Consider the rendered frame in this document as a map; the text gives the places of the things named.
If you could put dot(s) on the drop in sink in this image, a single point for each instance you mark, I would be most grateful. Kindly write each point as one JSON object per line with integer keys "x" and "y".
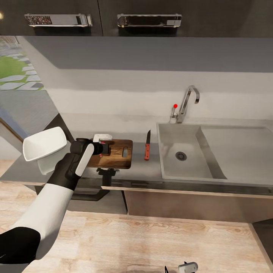
{"x": 214, "y": 153}

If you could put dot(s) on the parer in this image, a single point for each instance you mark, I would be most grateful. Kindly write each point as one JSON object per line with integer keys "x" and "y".
{"x": 147, "y": 146}

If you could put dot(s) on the bowl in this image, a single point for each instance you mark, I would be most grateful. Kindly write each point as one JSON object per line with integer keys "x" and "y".
{"x": 44, "y": 144}

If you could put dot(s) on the cabinet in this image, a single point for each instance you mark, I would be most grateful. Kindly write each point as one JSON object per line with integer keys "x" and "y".
{"x": 138, "y": 18}

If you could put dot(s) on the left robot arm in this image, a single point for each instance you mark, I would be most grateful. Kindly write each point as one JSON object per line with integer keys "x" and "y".
{"x": 35, "y": 232}

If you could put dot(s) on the dishwasher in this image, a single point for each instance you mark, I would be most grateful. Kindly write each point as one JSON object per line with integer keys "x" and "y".
{"x": 94, "y": 200}

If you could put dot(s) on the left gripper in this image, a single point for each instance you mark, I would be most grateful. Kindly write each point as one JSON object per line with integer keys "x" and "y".
{"x": 102, "y": 148}

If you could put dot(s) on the cutting board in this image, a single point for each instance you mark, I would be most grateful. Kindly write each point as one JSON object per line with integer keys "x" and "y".
{"x": 115, "y": 157}

